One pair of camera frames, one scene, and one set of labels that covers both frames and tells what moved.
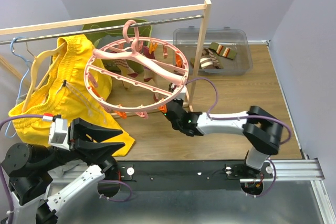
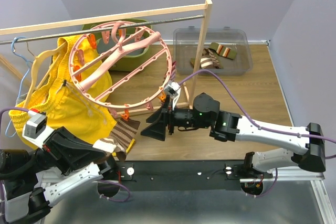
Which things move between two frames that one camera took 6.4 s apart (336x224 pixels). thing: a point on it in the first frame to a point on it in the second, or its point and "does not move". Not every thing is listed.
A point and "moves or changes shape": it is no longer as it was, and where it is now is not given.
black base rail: x=185 y=175 does not move
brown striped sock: x=208 y=60 does not move
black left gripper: x=92 y=151 to x=69 y=152
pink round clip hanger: x=157 y=70 moves or changes shape
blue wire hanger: x=28 y=65 does not move
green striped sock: x=192 y=61 does not move
